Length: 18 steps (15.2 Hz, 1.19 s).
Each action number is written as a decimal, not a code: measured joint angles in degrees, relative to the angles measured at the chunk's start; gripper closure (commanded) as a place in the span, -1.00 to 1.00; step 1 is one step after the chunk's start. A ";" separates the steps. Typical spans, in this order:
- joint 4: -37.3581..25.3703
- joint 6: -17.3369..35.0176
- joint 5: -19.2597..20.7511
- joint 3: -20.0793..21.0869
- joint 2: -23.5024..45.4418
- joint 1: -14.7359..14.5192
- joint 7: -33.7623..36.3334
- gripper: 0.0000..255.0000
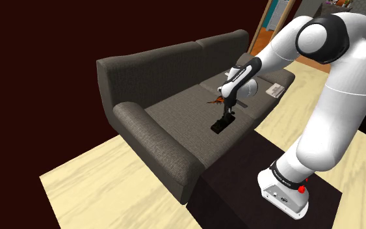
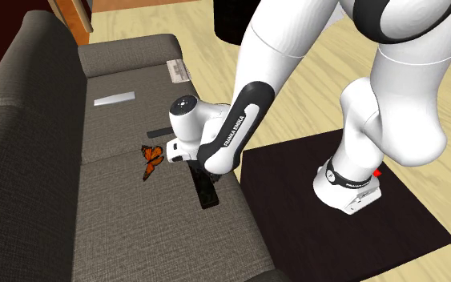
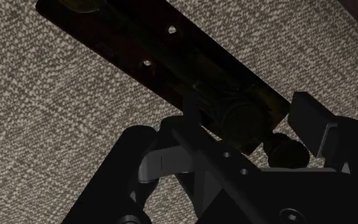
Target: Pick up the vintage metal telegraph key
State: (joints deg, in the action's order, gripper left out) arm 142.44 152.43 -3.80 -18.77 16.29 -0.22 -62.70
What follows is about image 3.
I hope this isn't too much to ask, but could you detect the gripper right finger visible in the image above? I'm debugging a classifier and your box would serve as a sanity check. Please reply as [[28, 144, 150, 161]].
[[287, 91, 358, 174]]

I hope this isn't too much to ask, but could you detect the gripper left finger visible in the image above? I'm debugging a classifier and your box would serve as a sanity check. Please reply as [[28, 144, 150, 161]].
[[60, 92, 202, 224]]

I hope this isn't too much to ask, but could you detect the dark flat bar with holes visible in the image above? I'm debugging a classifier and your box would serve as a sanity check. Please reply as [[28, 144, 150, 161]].
[[35, 0, 311, 170]]

